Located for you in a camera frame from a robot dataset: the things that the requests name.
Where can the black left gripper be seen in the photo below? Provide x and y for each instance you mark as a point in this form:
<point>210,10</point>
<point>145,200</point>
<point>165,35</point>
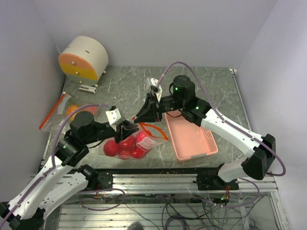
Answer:
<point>123,133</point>

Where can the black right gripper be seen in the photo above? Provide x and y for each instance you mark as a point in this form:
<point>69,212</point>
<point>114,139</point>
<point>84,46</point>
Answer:
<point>148,112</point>

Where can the red toy apple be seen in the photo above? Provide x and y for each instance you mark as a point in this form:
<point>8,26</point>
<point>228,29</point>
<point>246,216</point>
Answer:
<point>142,139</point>

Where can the red toy tomato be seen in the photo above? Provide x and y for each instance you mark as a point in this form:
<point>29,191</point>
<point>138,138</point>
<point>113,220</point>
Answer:
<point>111,148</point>

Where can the pink toy peach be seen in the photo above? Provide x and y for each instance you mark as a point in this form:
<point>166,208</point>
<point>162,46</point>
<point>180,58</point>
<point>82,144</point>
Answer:
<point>92,109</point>

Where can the orange toy pineapple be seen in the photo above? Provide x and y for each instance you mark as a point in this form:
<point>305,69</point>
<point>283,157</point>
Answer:
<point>70,109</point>

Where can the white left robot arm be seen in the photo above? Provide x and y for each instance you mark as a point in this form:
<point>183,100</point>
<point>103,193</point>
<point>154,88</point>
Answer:
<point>29,209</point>

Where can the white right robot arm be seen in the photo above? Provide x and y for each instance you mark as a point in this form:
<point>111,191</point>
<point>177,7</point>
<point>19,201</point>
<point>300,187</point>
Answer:
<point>258,149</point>

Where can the pink perforated plastic basket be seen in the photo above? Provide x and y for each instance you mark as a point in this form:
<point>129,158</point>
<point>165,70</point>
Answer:
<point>189,140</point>

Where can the cream cylindrical drawer cabinet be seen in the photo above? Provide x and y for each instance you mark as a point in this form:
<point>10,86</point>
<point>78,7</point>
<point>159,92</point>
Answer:
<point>84,60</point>

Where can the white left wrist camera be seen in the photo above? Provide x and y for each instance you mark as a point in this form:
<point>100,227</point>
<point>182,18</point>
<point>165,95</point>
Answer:
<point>115,117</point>

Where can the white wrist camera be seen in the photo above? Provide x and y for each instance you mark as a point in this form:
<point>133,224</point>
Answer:
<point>155,91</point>
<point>115,117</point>

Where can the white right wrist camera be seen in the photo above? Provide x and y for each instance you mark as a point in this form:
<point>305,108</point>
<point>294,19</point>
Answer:
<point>155,91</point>

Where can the small white metal bracket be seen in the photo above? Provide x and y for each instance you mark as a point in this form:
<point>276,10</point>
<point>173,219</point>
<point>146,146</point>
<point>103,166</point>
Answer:
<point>88,89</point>

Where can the aluminium rail frame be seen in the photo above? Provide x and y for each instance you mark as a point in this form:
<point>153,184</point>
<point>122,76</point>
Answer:
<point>170,201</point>

